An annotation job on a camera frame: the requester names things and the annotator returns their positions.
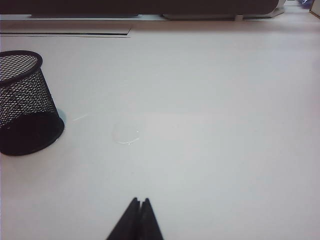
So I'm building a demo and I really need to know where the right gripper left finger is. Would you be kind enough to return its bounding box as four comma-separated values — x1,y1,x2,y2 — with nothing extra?
106,197,142,240

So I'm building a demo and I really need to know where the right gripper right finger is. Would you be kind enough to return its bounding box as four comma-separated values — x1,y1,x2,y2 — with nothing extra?
138,197,165,240

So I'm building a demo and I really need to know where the black mesh pen holder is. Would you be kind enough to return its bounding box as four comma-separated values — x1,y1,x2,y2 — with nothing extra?
0,50,66,157

